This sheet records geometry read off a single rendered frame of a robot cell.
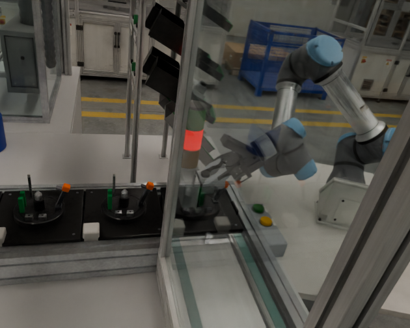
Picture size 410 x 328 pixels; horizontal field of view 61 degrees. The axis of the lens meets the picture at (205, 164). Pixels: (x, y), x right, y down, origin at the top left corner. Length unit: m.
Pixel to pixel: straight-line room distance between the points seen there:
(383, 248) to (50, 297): 0.94
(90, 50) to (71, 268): 4.27
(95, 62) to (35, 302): 4.35
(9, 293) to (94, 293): 0.22
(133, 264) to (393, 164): 0.93
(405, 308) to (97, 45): 4.59
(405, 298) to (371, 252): 1.12
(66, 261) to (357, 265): 0.89
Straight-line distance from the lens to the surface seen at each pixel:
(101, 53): 5.14
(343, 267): 0.27
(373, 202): 0.24
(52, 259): 1.06
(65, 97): 2.29
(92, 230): 1.06
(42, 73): 1.87
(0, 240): 1.09
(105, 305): 1.05
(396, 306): 1.32
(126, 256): 1.06
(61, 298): 1.07
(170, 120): 1.26
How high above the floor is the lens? 1.70
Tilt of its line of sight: 30 degrees down
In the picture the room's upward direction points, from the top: 10 degrees clockwise
